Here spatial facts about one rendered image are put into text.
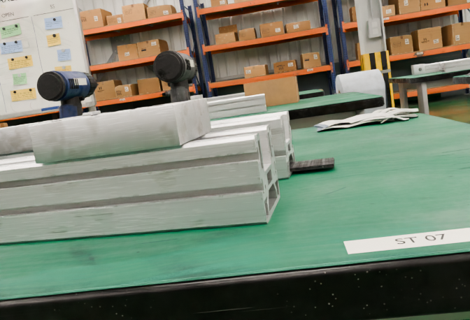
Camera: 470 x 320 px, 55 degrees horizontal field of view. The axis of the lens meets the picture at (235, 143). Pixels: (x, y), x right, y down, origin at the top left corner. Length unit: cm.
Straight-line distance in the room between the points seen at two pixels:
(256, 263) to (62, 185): 24
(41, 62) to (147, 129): 349
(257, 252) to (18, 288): 19
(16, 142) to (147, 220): 35
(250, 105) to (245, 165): 180
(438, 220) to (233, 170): 18
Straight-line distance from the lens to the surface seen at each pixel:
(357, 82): 423
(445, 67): 420
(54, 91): 95
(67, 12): 385
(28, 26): 399
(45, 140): 50
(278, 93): 265
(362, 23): 643
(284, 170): 62
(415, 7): 1061
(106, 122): 46
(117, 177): 47
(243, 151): 42
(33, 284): 42
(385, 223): 41
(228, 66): 1121
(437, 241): 37
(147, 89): 1061
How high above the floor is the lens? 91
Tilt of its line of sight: 7 degrees down
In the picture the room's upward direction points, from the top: 9 degrees counter-clockwise
